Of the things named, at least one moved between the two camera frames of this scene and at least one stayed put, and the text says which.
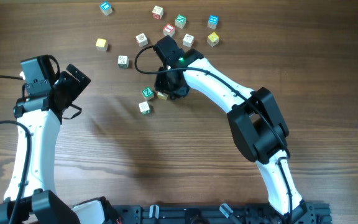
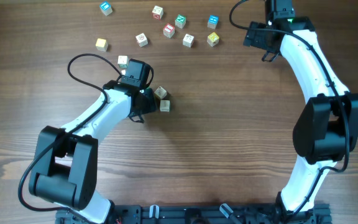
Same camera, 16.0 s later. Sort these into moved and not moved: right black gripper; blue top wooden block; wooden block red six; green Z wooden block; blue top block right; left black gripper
Moved: left black gripper; right black gripper
Not moved: blue top block right; green Z wooden block; wooden block red six; blue top wooden block
